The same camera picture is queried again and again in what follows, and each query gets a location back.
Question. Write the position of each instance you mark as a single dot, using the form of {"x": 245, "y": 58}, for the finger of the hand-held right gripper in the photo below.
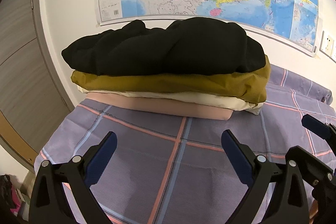
{"x": 316, "y": 126}
{"x": 307, "y": 161}

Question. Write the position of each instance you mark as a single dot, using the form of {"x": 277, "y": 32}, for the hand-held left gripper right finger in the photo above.
{"x": 236, "y": 158}

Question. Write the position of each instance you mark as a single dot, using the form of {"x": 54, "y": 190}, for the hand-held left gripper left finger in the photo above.
{"x": 101, "y": 158}

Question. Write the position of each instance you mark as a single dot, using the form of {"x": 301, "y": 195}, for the black coat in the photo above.
{"x": 170, "y": 48}

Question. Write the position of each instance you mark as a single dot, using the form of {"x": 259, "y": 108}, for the purple plaid bedsheet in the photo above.
{"x": 157, "y": 161}

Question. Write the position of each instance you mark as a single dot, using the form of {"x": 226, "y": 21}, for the cream garment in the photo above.
{"x": 223, "y": 102}

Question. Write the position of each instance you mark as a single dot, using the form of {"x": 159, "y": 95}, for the pink garment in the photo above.
{"x": 170, "y": 107}

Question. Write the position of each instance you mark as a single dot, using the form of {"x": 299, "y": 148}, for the pink packet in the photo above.
{"x": 21, "y": 203}

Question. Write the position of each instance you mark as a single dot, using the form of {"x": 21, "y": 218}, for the olive garment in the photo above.
{"x": 183, "y": 82}

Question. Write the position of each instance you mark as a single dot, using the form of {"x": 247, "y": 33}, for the dark object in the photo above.
{"x": 6, "y": 195}

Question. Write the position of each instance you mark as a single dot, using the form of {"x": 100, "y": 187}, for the grey wood-grain wardrobe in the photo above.
{"x": 21, "y": 56}

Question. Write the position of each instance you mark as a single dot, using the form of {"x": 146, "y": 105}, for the white wall socket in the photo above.
{"x": 334, "y": 52}
{"x": 327, "y": 43}

